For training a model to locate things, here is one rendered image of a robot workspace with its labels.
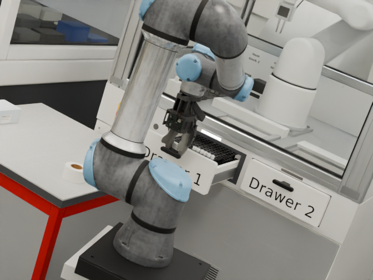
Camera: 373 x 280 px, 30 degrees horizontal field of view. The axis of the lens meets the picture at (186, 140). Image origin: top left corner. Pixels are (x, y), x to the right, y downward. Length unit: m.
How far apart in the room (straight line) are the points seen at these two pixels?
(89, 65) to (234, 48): 1.51
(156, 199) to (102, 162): 0.16
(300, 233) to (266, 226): 0.12
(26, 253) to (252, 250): 0.76
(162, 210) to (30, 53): 1.26
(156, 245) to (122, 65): 1.03
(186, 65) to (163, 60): 0.34
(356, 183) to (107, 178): 0.87
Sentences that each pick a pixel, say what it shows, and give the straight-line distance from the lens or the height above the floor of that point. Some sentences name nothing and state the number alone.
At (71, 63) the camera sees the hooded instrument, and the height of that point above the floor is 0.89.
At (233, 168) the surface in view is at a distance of 2.33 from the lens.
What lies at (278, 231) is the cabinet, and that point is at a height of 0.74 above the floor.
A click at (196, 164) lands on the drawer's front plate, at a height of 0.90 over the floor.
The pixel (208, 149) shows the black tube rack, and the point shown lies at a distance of 2.35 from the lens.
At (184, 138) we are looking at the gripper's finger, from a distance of 2.15.
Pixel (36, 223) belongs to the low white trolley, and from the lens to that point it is 2.10.
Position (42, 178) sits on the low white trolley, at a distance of 2.09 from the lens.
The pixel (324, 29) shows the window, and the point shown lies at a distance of 2.23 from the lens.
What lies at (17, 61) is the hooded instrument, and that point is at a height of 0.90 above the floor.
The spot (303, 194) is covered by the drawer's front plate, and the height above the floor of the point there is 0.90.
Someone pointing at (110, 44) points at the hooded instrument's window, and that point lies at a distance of 3.17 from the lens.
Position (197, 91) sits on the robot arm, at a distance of 2.09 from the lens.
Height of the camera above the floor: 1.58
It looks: 17 degrees down
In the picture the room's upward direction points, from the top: 19 degrees clockwise
